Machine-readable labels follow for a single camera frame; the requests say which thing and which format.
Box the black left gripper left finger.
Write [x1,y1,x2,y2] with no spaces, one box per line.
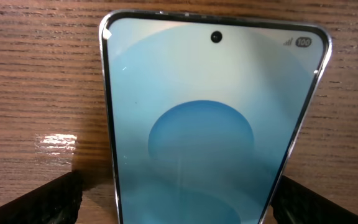
[0,171,83,224]

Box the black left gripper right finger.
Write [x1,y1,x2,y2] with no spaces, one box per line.
[270,176,358,224]

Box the Galaxy smartphone with teal screen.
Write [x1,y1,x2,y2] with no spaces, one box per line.
[99,9,332,224]

